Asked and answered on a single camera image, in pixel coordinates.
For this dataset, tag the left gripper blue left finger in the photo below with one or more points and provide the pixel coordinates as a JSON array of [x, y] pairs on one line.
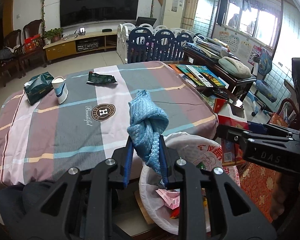
[[127, 161]]

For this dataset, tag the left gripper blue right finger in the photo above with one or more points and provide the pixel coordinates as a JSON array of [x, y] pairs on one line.
[[163, 162]]

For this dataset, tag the blue knotted cloth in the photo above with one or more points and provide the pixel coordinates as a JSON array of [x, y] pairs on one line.
[[147, 123]]

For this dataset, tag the dark green sachet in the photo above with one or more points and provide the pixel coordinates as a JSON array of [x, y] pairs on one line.
[[100, 79]]

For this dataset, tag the white blue paper cup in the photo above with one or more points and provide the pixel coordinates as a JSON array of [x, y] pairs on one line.
[[60, 89]]

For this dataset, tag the red cigarette box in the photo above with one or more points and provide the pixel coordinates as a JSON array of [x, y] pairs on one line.
[[232, 121]]

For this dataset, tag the white mesh trash basket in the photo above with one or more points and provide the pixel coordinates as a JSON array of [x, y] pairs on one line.
[[207, 191]]

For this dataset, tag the person's right hand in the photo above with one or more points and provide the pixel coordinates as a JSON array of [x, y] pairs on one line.
[[284, 185]]

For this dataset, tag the blue kids chair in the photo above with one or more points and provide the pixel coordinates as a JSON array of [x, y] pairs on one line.
[[262, 67]]

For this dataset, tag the dark wooden side table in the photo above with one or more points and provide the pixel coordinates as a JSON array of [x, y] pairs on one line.
[[238, 87]]

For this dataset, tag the grey green cushion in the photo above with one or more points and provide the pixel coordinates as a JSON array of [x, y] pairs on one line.
[[234, 67]]

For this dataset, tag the colourful picture book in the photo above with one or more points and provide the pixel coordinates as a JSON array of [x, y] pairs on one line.
[[214, 80]]

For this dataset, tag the plaid tablecloth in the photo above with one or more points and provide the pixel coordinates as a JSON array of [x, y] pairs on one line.
[[41, 141]]

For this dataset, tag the dark wooden coffee table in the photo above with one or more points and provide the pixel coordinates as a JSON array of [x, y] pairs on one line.
[[215, 92]]

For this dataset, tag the blue white baby fence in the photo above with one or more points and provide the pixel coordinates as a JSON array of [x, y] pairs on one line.
[[145, 43]]

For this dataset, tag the wooden tv cabinet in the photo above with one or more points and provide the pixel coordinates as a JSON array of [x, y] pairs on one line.
[[70, 46]]

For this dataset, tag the green tissue pack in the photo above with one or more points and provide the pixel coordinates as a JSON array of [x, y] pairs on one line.
[[38, 87]]

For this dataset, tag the stack of books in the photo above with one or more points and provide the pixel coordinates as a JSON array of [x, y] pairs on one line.
[[206, 48]]

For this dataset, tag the person's dark trouser leg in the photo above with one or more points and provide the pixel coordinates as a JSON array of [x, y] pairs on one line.
[[60, 210]]

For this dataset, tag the black laptop monitor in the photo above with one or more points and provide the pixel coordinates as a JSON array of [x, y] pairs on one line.
[[145, 20]]

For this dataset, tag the potted green plant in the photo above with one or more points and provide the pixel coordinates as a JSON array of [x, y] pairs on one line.
[[53, 35]]

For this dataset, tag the red gift box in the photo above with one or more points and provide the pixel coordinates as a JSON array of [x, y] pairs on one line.
[[33, 43]]

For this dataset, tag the black television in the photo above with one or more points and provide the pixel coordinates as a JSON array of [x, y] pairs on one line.
[[80, 11]]

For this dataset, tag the wooden armchair left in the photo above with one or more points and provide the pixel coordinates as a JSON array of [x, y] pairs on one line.
[[10, 55]]

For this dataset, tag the wooden armchair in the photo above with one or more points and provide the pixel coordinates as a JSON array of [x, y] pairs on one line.
[[29, 30], [10, 55]]

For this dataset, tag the wooden armchair right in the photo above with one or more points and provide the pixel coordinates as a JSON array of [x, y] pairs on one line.
[[29, 30]]

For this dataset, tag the white air conditioner tower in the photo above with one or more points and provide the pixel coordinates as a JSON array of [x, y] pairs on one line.
[[172, 13]]

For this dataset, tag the beige curtain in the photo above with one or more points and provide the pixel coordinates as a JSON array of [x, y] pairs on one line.
[[190, 8]]

